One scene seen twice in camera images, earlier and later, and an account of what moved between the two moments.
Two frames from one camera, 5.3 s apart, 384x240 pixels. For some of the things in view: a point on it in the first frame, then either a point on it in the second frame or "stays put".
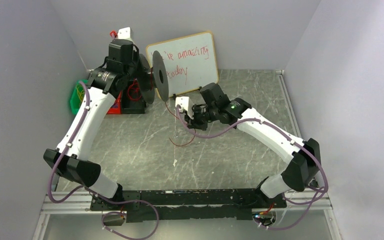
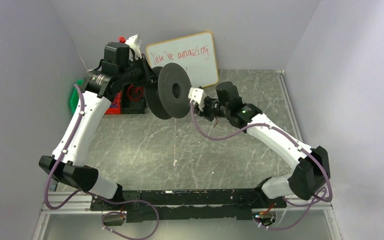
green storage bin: (77, 96) stays put
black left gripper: (134, 84) stays put
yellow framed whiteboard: (191, 61) stays put
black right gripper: (196, 117) -> (207, 108)
